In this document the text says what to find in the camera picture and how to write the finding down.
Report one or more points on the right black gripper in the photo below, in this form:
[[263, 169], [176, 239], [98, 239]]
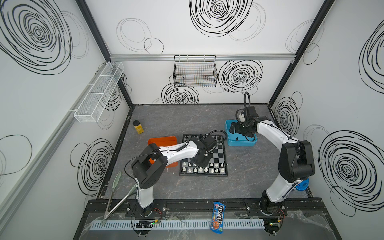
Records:
[[237, 128]]

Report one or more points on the M&M's candy bag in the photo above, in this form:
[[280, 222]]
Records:
[[217, 220]]

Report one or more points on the orange plastic tray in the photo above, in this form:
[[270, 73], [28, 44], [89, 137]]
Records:
[[164, 142]]

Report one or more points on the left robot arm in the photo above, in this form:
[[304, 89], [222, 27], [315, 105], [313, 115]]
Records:
[[149, 166]]

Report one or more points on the white slotted cable duct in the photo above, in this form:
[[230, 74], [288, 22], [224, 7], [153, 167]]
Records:
[[128, 225]]

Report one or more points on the yellow jar black lid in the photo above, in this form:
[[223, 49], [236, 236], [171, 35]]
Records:
[[137, 125]]

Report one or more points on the blue plastic tray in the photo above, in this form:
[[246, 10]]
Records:
[[235, 137]]

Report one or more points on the blue lidded plastic container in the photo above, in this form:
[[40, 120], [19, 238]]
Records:
[[302, 186]]

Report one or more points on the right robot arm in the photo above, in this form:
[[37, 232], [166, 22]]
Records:
[[296, 161]]

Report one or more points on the black white chess board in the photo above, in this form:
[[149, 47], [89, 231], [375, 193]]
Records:
[[216, 167]]

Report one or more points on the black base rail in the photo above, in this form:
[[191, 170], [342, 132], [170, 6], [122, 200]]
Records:
[[250, 206]]

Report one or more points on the black wire basket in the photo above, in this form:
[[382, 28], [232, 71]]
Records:
[[195, 71]]

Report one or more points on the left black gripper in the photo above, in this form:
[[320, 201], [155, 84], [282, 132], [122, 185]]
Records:
[[202, 159]]

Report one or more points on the white mesh wall shelf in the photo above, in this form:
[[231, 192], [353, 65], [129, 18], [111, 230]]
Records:
[[97, 97]]

